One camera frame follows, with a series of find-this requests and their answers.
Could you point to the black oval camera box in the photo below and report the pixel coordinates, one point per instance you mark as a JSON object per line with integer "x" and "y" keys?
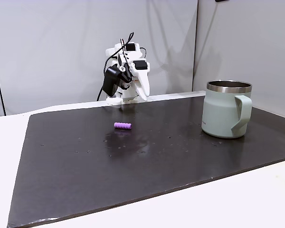
{"x": 111, "y": 81}

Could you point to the purple ribbed pen grip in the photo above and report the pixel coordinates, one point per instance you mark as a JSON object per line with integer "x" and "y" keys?
{"x": 122, "y": 126}

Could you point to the pale green steel mug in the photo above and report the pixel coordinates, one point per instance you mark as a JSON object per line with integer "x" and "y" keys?
{"x": 222, "y": 111}

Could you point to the black table mat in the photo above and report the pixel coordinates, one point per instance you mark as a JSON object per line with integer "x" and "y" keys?
{"x": 123, "y": 171}

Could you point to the black wall fixture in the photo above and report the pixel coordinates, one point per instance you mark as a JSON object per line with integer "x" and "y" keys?
{"x": 221, "y": 1}

